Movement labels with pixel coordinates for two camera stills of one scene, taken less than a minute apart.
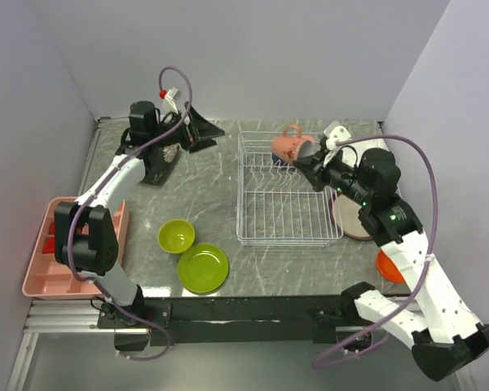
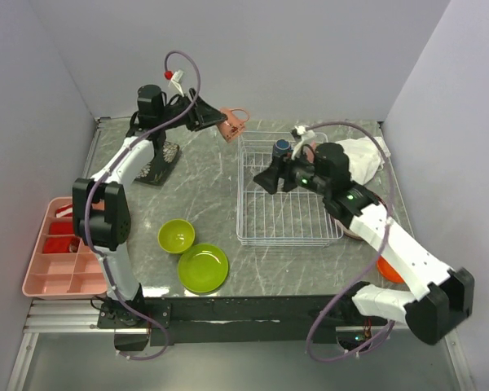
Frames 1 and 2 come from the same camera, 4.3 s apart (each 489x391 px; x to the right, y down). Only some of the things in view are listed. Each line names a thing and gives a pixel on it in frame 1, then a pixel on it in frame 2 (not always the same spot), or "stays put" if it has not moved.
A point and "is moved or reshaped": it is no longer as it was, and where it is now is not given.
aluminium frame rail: x=59 y=317 stays put
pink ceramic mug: x=286 y=147 to x=235 y=123
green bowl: x=176 y=235 stays put
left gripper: x=203 y=129 to x=201 y=115
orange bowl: x=388 y=269 stays put
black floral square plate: x=159 y=161 stays put
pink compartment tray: x=47 y=278 stays put
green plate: x=203 y=269 stays put
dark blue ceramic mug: x=279 y=160 is moved or reshaped
